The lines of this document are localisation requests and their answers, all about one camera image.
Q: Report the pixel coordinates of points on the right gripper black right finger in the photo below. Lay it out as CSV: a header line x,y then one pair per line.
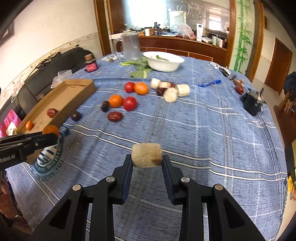
x,y
226,219

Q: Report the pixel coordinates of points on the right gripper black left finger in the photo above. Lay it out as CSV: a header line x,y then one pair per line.
x,y
87,209

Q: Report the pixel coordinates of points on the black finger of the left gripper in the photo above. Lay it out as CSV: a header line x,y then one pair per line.
x,y
40,141

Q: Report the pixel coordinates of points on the small orange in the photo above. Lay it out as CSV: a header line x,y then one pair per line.
x,y
29,125

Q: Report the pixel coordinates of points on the orange tangerine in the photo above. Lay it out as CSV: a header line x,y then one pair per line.
x,y
115,101
141,88
51,129

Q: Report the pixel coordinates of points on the white corn cob piece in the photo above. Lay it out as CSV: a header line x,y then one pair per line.
x,y
147,155

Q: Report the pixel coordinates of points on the red tomato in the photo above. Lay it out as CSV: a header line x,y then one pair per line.
x,y
129,103
129,87

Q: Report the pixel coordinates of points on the large dried red date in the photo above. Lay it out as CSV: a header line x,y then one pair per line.
x,y
115,116

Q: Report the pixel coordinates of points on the person left hand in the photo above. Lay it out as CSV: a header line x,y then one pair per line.
x,y
8,208

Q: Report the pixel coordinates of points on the pink gift bag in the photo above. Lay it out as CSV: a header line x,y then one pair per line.
x,y
10,124

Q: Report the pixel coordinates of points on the brown cardboard tray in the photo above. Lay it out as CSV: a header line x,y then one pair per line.
x,y
66,98

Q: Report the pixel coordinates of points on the dark purple plum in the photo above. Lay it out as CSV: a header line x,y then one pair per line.
x,y
76,115

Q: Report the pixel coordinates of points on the black leather sofa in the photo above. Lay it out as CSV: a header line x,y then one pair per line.
x,y
39,83

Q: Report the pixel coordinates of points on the clear plastic bag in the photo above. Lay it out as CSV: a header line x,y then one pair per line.
x,y
61,76

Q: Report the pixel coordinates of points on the dark date near tangerine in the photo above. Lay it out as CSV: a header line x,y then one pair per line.
x,y
105,106

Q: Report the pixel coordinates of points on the blue plaid tablecloth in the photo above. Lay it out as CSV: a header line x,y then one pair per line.
x,y
207,134

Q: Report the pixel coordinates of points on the pink labelled jar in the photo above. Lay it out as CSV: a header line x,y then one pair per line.
x,y
90,63

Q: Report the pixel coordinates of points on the black mug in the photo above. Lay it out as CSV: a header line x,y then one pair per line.
x,y
253,101

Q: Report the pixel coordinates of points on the dark date among corn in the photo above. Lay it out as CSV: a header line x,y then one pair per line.
x,y
160,91

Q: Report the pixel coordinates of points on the white corn piece front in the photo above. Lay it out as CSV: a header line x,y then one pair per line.
x,y
170,94

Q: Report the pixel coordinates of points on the white corn piece left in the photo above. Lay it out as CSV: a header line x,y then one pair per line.
x,y
155,83

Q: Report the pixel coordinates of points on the white corn piece middle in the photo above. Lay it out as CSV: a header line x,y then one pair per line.
x,y
164,84

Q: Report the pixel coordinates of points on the red dates by mug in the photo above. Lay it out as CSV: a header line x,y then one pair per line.
x,y
239,88

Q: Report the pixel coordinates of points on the white corn piece right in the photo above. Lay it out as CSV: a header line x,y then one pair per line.
x,y
183,90

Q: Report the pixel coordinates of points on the green leafy vegetable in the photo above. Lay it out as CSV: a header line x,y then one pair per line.
x,y
142,69

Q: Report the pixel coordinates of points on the blue pen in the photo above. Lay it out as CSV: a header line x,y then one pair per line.
x,y
218,81

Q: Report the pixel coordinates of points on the clear glass pitcher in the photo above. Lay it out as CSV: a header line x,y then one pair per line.
x,y
130,46

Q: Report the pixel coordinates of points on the white ceramic bowl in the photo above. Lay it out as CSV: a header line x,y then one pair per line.
x,y
163,61

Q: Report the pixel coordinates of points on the wooden sideboard cabinet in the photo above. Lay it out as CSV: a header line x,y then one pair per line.
x,y
185,47

